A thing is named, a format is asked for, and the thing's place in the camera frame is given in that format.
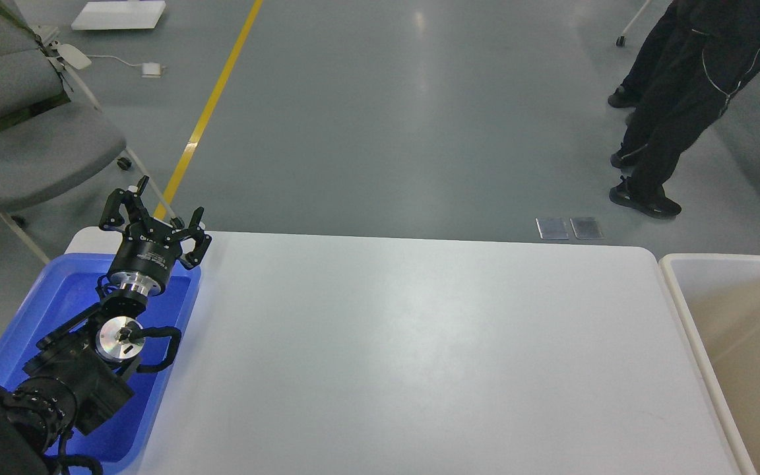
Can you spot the person in striped black trousers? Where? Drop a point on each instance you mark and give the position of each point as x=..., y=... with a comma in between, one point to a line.
x=713, y=54

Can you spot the right metal floor plate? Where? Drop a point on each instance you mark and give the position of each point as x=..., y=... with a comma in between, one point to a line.
x=586, y=228

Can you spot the left metal floor plate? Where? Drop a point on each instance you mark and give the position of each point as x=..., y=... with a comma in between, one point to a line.
x=552, y=228

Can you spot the person in plain black trousers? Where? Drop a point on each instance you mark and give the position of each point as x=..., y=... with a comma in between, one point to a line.
x=630, y=92

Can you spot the white power adapter with cable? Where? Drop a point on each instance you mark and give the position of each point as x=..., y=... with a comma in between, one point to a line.
x=148, y=70

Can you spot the beige plastic bin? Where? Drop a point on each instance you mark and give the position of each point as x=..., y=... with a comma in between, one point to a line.
x=718, y=301

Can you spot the blue plastic bin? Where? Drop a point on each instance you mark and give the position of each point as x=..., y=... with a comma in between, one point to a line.
x=63, y=289

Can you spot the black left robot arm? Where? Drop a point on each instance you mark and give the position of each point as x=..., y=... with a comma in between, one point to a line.
x=80, y=377

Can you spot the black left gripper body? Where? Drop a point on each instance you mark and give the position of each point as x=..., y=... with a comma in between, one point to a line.
x=145, y=259

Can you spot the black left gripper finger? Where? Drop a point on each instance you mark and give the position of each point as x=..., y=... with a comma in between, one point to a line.
x=125, y=212
x=195, y=232

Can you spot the metal floor plate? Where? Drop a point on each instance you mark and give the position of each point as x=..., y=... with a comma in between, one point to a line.
x=586, y=228
x=552, y=228

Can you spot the grey office chair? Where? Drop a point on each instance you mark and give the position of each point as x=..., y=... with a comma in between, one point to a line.
x=53, y=133

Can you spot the white flat base plate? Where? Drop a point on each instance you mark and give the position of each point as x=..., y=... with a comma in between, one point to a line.
x=119, y=15

